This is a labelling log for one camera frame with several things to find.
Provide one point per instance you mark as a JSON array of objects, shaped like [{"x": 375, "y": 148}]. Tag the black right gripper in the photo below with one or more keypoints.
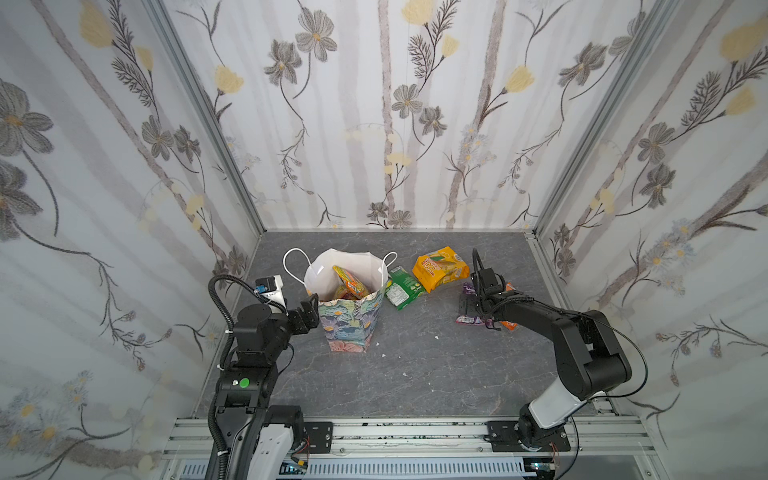
[{"x": 480, "y": 297}]

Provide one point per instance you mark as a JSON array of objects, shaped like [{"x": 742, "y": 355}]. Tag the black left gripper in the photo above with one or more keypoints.
[{"x": 306, "y": 315}]

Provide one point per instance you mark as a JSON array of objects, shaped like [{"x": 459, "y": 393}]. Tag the purple snack packet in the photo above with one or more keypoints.
[{"x": 470, "y": 312}]

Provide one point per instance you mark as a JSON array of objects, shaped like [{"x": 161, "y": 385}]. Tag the orange chips packet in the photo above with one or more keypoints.
[{"x": 508, "y": 325}]

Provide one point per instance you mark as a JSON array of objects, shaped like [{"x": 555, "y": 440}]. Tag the floral white paper bag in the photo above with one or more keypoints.
[{"x": 348, "y": 325}]

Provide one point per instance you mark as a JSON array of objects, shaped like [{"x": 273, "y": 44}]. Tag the orange fruit snack packet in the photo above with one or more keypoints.
[{"x": 350, "y": 288}]

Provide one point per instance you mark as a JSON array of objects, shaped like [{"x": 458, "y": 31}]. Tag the green snack packet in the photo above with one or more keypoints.
[{"x": 403, "y": 288}]

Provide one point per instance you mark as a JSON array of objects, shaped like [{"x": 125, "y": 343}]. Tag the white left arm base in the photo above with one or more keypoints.
[{"x": 282, "y": 433}]

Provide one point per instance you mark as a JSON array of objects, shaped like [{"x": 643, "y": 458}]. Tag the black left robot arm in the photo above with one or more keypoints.
[{"x": 252, "y": 438}]

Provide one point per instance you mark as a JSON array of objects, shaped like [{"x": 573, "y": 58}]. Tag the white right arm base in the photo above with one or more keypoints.
[{"x": 541, "y": 421}]

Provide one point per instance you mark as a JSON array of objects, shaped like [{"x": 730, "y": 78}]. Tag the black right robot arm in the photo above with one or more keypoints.
[{"x": 589, "y": 357}]

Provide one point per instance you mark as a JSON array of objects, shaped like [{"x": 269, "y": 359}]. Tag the yellow candy bag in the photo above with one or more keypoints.
[{"x": 440, "y": 267}]

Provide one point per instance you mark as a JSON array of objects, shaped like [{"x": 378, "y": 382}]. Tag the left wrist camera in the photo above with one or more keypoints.
[{"x": 270, "y": 287}]

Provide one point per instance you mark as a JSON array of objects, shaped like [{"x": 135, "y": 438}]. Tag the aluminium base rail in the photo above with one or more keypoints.
[{"x": 593, "y": 447}]

